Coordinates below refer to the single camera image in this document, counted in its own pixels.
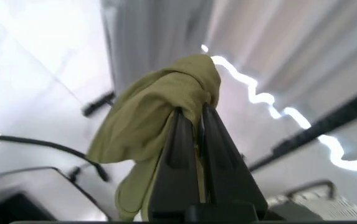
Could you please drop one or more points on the white laundry basket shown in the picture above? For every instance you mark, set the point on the white laundry basket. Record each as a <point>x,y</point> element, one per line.
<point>337,208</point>

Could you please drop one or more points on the green garment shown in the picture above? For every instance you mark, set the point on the green garment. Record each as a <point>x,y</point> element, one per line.
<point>140,124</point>

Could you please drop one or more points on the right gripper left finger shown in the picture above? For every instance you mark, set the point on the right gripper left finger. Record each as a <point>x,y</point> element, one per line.
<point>172,186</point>

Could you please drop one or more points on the black clothes rack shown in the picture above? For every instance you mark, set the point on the black clothes rack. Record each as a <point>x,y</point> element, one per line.
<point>321,126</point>

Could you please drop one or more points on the white curtain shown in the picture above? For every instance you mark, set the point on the white curtain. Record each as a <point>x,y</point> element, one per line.
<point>165,31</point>

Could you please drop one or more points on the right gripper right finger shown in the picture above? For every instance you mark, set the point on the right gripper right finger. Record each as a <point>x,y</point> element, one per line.
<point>228,186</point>

